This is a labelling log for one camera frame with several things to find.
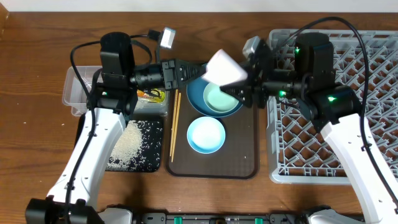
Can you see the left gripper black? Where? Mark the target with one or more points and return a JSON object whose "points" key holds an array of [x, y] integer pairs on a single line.
{"points": [[171, 66]]}

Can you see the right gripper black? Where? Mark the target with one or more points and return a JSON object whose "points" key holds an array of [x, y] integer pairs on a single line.
{"points": [[254, 88]]}

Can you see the pink plastic cup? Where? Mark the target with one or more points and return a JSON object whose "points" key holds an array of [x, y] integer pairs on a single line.
{"points": [[222, 70]]}

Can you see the green yellow snack wrapper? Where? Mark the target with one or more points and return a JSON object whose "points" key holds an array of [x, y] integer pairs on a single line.
{"points": [[151, 96]]}

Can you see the light blue small bowl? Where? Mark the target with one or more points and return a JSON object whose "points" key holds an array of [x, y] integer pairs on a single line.
{"points": [[206, 135]]}

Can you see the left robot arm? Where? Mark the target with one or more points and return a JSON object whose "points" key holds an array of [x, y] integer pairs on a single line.
{"points": [[111, 101]]}

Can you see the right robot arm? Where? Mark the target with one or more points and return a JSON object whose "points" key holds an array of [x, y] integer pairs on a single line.
{"points": [[334, 110]]}

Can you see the grey plastic dishwasher rack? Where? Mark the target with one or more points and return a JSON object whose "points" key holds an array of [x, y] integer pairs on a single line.
{"points": [[299, 155]]}

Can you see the clear plastic waste bin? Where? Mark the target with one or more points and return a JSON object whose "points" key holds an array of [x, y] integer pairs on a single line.
{"points": [[74, 96]]}

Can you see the large dark blue bowl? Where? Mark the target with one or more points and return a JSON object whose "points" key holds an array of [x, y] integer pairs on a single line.
{"points": [[195, 91]]}

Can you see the mint green small bowl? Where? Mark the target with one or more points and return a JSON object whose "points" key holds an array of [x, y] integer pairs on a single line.
{"points": [[217, 100]]}

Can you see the wooden chopstick left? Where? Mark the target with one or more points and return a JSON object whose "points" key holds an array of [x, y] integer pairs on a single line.
{"points": [[173, 121]]}

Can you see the brown plastic serving tray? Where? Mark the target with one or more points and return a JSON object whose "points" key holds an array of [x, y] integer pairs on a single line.
{"points": [[237, 158]]}

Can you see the black plastic tray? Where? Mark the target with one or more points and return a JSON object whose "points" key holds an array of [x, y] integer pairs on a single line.
{"points": [[152, 149]]}

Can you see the spilled white rice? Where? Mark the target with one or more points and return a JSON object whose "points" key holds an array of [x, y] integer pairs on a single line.
{"points": [[127, 146]]}

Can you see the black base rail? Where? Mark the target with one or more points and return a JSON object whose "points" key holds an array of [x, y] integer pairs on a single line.
{"points": [[180, 218]]}

